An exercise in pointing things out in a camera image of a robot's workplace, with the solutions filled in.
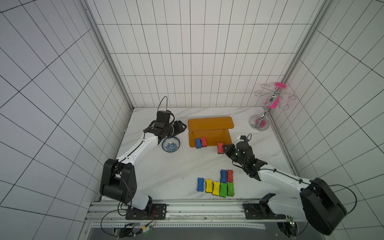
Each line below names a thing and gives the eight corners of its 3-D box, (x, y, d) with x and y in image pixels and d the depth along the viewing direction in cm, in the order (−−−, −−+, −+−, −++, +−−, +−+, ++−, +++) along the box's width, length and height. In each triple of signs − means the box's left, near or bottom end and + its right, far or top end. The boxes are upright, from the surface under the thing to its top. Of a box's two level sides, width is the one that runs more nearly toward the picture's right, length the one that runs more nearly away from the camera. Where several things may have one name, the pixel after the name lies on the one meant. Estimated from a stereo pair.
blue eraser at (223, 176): (220, 182, 84) (220, 181, 82) (220, 170, 88) (220, 169, 87) (226, 183, 84) (227, 182, 82) (226, 171, 88) (226, 170, 87)
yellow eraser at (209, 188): (205, 192, 81) (206, 191, 79) (205, 180, 85) (205, 179, 83) (212, 192, 81) (213, 191, 79) (211, 180, 85) (212, 179, 83)
